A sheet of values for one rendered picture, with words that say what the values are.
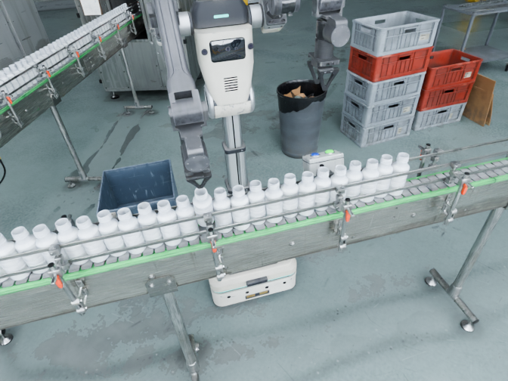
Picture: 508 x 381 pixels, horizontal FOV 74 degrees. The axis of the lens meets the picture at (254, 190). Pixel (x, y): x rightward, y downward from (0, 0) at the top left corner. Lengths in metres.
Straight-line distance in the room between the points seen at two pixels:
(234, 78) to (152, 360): 1.52
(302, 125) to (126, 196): 1.82
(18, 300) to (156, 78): 3.87
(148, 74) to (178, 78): 4.04
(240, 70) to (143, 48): 3.31
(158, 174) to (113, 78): 3.42
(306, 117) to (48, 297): 2.41
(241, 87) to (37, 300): 1.09
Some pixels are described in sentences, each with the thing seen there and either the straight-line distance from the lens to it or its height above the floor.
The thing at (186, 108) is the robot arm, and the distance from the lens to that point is 0.78.
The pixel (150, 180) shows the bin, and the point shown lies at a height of 0.85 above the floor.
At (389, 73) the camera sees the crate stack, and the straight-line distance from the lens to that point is 3.38.
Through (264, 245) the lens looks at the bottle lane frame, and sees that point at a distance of 1.21.
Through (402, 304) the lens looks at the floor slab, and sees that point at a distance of 2.30.
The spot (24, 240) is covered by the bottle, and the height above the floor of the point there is 1.14.
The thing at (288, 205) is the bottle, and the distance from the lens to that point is 1.16.
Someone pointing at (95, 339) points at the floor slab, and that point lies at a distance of 2.30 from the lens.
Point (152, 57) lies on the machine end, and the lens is 4.76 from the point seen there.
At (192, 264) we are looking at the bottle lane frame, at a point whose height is 0.92.
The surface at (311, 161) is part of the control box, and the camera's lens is 1.29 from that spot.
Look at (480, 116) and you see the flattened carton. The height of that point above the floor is 0.09.
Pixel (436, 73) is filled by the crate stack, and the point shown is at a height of 0.60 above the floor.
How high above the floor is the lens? 1.83
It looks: 38 degrees down
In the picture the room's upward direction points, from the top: 4 degrees counter-clockwise
